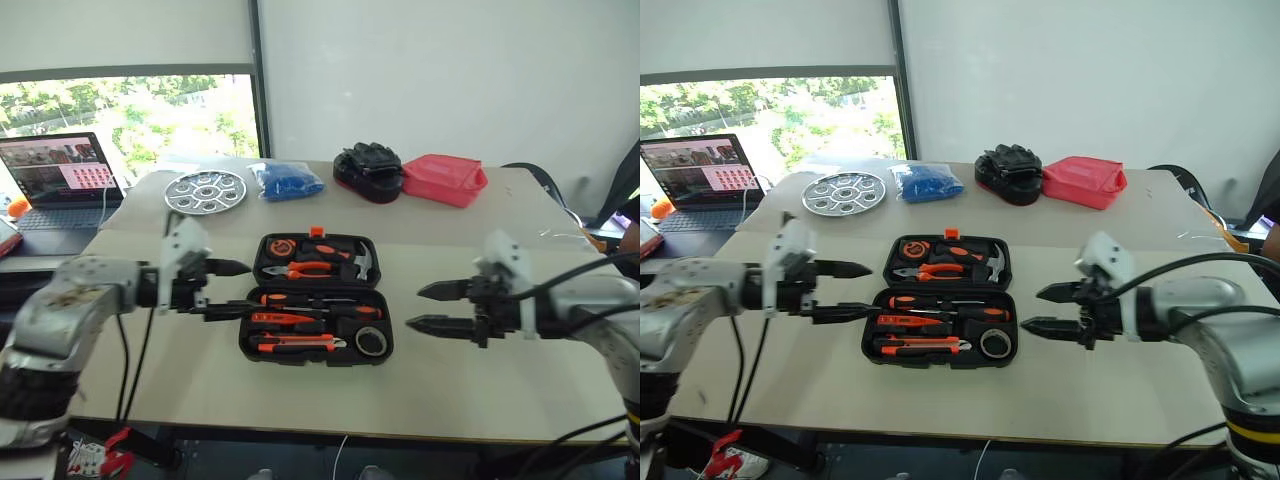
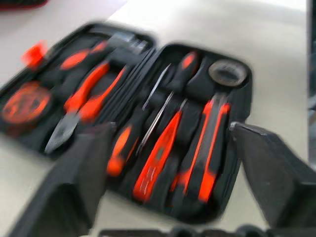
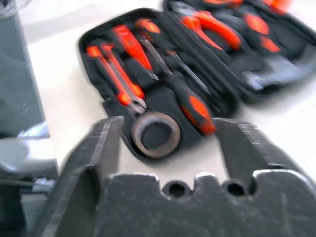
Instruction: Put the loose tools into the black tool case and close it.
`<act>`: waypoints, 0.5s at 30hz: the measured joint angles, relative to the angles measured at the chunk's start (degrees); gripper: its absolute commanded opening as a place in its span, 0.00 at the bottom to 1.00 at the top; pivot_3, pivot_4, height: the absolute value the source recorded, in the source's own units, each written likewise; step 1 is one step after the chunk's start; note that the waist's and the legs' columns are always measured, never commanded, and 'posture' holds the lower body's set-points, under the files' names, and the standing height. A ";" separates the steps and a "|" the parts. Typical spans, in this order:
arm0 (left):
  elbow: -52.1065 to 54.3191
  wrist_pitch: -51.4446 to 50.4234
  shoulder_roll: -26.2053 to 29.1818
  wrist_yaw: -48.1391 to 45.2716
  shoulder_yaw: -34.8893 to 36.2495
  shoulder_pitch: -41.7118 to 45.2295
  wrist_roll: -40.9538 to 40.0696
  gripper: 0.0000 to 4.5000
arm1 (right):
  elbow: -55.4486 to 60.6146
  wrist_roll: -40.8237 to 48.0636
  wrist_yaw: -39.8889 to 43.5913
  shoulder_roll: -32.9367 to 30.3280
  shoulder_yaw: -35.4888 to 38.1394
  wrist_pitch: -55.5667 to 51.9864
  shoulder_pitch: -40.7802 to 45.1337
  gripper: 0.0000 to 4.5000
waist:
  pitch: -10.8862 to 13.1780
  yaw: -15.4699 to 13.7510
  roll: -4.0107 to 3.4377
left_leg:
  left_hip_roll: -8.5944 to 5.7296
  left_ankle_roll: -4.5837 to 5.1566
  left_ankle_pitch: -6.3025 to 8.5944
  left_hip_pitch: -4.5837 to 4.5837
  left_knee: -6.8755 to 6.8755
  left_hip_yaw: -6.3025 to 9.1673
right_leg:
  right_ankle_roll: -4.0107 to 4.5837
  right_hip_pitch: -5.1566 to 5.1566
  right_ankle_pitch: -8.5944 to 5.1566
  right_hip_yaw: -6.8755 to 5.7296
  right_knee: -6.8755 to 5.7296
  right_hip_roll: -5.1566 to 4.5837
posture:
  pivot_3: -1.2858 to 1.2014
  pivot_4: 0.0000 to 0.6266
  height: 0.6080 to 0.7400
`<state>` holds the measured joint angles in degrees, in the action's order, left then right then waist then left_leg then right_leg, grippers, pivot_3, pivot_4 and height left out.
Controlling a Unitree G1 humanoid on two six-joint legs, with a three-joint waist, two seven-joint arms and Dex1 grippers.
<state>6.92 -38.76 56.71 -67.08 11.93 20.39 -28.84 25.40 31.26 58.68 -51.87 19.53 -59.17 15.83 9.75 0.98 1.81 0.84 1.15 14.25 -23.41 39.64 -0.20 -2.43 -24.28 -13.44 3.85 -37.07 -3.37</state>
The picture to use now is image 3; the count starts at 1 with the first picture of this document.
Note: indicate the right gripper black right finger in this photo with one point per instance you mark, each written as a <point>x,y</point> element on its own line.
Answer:
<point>244,148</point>

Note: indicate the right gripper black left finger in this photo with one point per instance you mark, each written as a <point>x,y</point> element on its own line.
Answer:
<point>81,187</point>

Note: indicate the black electrical tape roll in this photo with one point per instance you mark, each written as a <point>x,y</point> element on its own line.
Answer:
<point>155,116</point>

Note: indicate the orange black utility knife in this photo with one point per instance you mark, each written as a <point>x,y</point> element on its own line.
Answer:
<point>123,81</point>

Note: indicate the orange tester pen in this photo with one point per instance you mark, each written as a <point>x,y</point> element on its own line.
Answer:
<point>130,44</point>

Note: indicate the black plastic tool case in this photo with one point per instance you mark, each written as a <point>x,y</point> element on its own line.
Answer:
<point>158,98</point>

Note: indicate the stubby orange black screwdriver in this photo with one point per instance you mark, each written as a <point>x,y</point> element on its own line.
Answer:
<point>256,24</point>

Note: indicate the grey robot torso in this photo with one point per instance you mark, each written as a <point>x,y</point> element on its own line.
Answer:
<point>17,74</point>

